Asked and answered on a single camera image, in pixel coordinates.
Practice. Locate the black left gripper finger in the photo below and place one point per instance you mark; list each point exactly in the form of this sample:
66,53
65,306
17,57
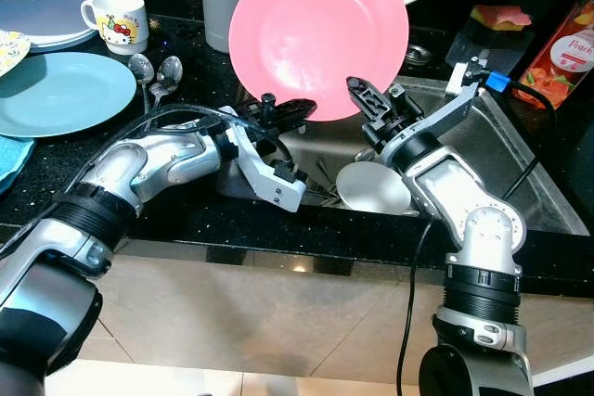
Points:
297,110

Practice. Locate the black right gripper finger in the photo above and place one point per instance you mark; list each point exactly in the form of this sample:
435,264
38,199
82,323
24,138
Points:
369,101

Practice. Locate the white bowl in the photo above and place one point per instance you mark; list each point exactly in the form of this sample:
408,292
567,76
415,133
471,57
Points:
371,190

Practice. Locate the pink plate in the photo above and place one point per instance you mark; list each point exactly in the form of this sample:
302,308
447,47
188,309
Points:
316,34

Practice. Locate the light blue plate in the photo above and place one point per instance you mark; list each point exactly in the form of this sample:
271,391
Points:
60,95

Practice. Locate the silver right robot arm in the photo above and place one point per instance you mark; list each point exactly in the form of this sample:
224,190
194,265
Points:
464,210

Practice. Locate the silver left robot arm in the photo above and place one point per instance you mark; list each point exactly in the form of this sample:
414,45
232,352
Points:
148,159

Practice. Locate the steel fork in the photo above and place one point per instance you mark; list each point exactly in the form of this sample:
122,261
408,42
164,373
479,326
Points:
325,183

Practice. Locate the grey tumbler with red sticker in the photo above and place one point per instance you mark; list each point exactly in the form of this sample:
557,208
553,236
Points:
218,6

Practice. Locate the pink and yellow sponge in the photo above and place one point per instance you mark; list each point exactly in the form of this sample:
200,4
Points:
501,18

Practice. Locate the stainless steel sink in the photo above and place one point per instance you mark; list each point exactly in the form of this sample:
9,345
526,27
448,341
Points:
538,183

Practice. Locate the white mug with cartoon print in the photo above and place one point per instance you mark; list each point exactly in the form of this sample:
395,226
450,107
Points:
121,25

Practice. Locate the red peach juice carton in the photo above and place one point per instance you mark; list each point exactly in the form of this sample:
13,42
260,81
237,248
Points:
566,53

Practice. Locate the blue cloth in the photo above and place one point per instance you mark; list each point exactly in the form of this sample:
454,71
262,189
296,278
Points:
11,162

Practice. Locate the white plate with floral print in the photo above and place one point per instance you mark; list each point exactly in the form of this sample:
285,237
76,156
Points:
9,51

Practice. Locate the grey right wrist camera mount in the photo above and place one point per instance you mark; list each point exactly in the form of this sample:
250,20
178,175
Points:
445,118

